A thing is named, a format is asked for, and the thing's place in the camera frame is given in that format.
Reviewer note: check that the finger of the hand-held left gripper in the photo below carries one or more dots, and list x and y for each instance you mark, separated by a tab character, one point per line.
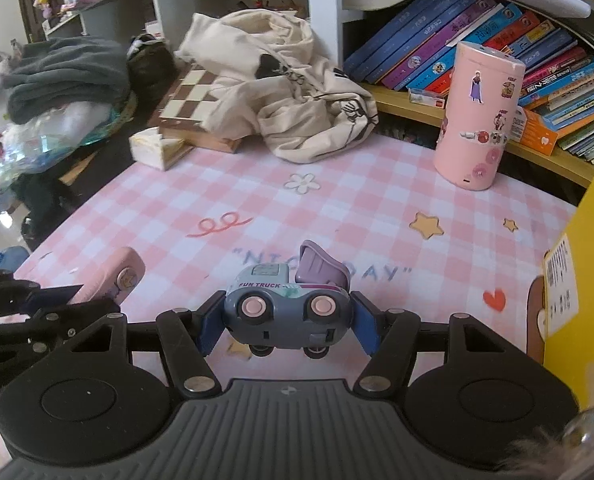
52	296
37	332

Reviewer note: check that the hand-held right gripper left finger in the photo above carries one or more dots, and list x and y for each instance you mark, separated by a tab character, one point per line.
212	325

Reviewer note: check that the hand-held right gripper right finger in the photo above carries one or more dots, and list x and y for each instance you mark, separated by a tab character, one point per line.
367	325

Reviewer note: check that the grey purple toy truck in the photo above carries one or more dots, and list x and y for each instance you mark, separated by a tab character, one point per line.
277	310

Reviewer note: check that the dark green cloth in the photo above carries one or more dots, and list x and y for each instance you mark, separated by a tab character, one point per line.
47	200

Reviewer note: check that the pink checked desk mat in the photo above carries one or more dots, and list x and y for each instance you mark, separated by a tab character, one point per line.
352	210

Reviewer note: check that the iridescent plastic bag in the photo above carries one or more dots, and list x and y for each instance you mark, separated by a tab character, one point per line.
47	135

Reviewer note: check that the grey folded cloth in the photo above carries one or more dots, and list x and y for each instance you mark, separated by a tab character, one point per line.
62	75

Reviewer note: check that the grey fur pompom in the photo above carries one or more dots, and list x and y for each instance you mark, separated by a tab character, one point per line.
547	455

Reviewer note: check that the pink cylinder speaker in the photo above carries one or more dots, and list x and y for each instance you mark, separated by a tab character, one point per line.
472	125

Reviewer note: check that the wooden chessboard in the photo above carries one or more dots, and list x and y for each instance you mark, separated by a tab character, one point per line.
187	95

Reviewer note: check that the dark bag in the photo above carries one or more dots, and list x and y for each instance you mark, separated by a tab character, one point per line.
149	60

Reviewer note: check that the orange small box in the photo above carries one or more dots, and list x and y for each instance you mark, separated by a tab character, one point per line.
539	132

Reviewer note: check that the cream printed cloth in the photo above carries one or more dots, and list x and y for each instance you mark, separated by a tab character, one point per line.
257	60

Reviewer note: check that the wooden bookshelf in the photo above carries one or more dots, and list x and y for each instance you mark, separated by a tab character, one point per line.
322	10

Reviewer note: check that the row of colourful books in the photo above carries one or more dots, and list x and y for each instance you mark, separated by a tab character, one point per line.
552	60

